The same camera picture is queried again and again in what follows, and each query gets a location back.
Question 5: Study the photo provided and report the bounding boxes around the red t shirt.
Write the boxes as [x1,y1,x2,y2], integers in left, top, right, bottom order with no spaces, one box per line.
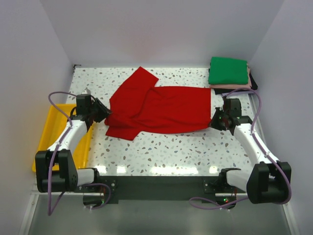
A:
[105,67,211,141]

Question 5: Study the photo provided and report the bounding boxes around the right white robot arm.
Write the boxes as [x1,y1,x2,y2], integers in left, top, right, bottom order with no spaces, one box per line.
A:
[209,97,291,204]

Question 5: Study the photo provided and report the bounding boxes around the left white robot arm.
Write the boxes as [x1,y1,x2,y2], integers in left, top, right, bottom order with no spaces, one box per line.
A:
[35,94,112,193]

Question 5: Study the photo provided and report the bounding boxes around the folded black t shirt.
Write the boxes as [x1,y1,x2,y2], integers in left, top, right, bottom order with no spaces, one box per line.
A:
[210,73,258,94]

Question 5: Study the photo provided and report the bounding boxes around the yellow plastic bin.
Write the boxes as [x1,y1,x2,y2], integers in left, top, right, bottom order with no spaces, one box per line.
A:
[37,106,94,169]

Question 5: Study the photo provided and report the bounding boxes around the folded pink t shirt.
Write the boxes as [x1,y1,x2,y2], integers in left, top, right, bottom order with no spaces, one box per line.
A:
[208,64,251,89]

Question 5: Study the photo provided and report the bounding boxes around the folded green t shirt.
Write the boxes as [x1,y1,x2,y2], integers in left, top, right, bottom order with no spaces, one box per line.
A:
[208,57,248,85]

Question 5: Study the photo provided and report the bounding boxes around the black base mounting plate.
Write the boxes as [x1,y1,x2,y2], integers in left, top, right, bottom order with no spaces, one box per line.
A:
[78,175,246,209]

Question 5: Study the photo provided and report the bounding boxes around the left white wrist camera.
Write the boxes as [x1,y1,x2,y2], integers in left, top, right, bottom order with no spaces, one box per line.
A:
[81,88,91,95]

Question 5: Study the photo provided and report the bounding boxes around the aluminium frame rail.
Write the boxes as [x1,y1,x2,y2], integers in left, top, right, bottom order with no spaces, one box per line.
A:
[18,94,300,235]

